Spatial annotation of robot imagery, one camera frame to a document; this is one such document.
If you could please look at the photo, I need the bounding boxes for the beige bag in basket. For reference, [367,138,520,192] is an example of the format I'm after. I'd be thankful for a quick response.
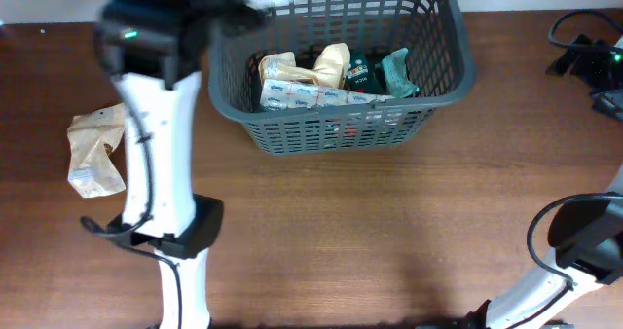
[259,43,350,89]

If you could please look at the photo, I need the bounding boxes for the white Kleenex tissue pack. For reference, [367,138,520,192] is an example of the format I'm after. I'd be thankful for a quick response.
[260,79,392,111]

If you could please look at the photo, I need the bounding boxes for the dark green snack packet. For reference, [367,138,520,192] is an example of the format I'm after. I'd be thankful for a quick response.
[345,50,385,95]

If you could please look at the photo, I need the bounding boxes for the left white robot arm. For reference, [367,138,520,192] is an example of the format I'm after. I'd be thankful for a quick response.
[81,0,294,328]

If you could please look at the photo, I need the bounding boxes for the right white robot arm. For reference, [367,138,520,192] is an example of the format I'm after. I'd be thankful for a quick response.
[451,170,622,329]

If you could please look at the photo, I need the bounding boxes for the grey plastic lattice basket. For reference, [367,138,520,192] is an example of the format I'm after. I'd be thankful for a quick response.
[209,0,475,156]

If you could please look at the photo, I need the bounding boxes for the beige paper snack bag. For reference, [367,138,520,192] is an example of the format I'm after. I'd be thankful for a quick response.
[67,104,126,199]

